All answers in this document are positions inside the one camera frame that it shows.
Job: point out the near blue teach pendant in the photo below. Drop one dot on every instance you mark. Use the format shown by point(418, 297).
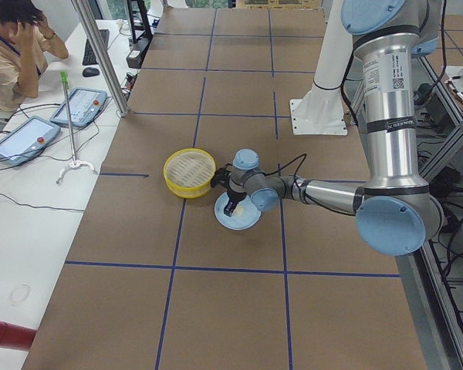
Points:
point(27, 140)

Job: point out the black computer mouse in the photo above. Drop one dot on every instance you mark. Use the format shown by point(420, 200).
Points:
point(90, 72)

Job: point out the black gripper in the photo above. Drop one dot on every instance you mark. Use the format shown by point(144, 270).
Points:
point(234, 196)

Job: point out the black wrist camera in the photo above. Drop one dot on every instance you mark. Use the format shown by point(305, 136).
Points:
point(221, 177)

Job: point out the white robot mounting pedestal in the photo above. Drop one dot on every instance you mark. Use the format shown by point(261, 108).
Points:
point(320, 111)

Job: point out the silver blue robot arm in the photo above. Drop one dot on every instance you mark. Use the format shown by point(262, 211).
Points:
point(394, 210)

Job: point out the aluminium frame rail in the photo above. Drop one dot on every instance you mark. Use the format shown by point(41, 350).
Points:
point(448, 290)

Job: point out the aluminium frame post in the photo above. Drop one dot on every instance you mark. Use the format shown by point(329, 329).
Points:
point(89, 24)

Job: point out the light blue plate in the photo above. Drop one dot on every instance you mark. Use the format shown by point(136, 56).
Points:
point(244, 216)

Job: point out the white steamed bun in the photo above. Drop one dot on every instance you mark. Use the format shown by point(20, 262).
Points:
point(239, 211)

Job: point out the person in beige shirt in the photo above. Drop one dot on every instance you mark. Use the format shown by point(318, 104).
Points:
point(25, 35)

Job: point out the metal stand with green tip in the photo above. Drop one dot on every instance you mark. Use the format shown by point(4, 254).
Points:
point(74, 163)

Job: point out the blue teach pendant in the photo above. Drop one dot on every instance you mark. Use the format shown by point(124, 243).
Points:
point(85, 104)
point(27, 140)

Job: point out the red cylinder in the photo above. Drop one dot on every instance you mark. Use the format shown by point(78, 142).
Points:
point(16, 337)

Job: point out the far blue teach pendant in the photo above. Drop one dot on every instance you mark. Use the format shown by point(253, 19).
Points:
point(85, 104)

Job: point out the black power box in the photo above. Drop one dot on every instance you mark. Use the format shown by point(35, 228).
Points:
point(137, 53)

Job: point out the yellow bamboo steamer basket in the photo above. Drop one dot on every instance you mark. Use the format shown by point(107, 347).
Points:
point(188, 173)

